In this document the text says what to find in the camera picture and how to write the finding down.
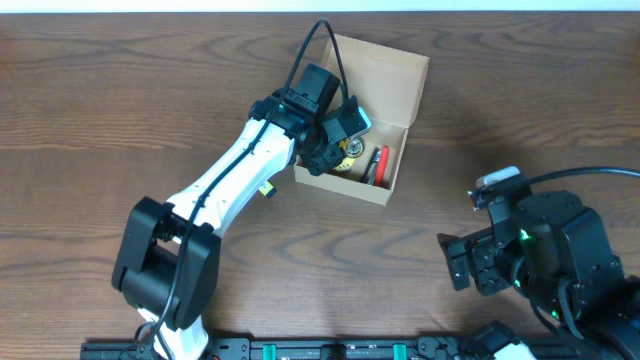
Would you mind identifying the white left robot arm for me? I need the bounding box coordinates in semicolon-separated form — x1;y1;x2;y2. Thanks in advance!
112;64;372;359

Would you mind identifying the correction tape dispenser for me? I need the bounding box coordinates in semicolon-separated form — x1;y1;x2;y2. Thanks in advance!
339;137;365;159

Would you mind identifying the red black stapler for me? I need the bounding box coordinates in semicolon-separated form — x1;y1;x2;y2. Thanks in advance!
360;146;390;187

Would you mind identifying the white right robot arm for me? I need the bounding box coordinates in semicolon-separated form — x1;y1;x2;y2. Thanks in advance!
437;166;639;359

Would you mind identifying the brown cardboard box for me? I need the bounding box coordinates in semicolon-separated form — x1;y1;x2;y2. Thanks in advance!
294;35;429;205

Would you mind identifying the yellow sticky note pad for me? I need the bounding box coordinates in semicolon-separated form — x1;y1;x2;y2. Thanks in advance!
333;157;355;173

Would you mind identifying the yellow highlighter marker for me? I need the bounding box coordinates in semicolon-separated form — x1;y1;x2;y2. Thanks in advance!
259;181;277;198

